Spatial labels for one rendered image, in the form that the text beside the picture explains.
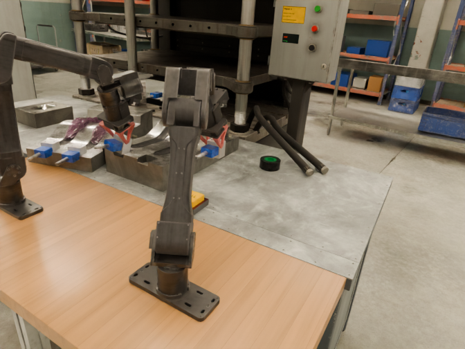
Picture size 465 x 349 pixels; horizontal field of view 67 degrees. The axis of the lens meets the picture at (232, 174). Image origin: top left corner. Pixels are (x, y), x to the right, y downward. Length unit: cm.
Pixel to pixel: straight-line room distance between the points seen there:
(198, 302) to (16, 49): 74
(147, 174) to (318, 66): 95
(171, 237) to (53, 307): 27
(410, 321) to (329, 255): 120
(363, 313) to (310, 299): 123
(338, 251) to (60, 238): 71
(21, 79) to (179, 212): 483
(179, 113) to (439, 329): 174
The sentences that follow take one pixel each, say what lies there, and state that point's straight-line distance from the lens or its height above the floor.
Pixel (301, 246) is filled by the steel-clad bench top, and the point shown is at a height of 80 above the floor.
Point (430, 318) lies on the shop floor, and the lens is 217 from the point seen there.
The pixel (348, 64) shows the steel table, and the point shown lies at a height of 89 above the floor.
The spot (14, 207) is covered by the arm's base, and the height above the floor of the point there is 81.
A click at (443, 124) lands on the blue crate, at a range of 453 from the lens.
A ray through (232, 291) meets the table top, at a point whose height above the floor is 80.
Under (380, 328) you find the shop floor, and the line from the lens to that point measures 199.
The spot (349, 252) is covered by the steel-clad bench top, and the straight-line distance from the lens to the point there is 98.
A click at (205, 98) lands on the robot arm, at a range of 73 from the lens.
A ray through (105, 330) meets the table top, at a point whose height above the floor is 80.
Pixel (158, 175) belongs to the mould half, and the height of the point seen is 86.
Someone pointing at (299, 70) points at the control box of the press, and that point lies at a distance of 176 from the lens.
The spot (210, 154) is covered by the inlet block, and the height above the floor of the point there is 93.
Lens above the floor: 134
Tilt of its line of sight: 25 degrees down
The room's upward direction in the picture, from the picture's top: 4 degrees clockwise
